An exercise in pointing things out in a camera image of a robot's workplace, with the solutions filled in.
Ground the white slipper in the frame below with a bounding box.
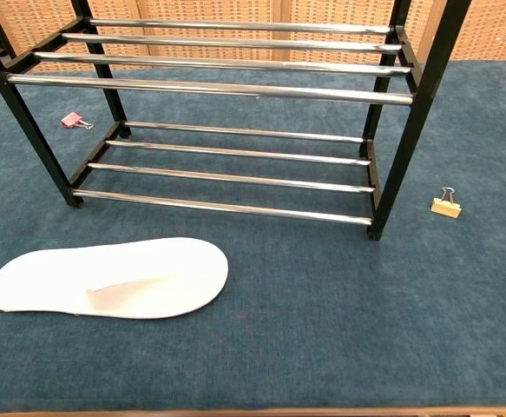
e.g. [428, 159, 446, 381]
[0, 236, 230, 321]

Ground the chrome metal rack rod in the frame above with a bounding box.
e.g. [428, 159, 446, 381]
[87, 161, 376, 194]
[6, 72, 414, 107]
[72, 188, 374, 227]
[61, 32, 404, 56]
[32, 50, 412, 76]
[122, 120, 365, 144]
[88, 17, 396, 36]
[104, 138, 372, 167]

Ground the blue carpet mat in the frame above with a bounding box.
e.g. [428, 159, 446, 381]
[0, 59, 506, 414]

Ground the yellow binder clip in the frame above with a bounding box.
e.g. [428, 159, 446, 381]
[430, 186, 463, 220]

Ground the pink binder clip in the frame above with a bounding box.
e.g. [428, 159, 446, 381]
[60, 111, 96, 130]

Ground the woven wicker folding screen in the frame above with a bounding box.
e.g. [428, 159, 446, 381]
[0, 0, 506, 74]

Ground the black shoe rack frame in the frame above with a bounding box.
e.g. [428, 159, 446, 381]
[0, 0, 473, 242]

